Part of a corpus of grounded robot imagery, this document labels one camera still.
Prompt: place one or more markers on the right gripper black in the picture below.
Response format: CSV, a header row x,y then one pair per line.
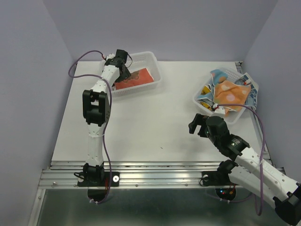
x,y
199,119

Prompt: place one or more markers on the orange polka dot towel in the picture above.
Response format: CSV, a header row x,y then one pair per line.
x,y
228,93

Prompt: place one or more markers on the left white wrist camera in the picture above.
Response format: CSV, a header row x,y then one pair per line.
x,y
109,56

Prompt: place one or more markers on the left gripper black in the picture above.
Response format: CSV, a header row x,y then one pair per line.
x,y
126,75

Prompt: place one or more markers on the light blue orange towel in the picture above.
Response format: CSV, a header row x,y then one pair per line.
x,y
218,76

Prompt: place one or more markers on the white perforated basket right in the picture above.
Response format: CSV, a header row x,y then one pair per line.
x,y
231,117

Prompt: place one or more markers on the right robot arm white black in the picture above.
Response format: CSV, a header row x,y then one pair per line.
x,y
244,167

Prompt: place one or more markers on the blue white patterned towel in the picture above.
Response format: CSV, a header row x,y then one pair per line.
x,y
246,80

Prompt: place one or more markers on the aluminium rail frame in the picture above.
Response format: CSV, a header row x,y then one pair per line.
x,y
149,194

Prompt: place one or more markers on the yellow patterned towel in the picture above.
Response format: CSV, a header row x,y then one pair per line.
x,y
206,98

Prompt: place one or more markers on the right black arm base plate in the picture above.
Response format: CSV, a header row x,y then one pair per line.
x,y
215,178

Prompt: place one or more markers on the white perforated basket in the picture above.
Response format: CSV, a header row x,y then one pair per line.
x,y
231,117
141,60

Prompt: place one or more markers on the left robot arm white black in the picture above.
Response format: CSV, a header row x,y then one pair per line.
x,y
97,103

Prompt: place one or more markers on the white perforated basket left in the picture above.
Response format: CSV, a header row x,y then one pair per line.
x,y
141,60

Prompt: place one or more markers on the red bear towel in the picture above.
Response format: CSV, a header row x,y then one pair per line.
x,y
137,78

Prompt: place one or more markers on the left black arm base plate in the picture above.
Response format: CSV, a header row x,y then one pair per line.
x,y
94,182

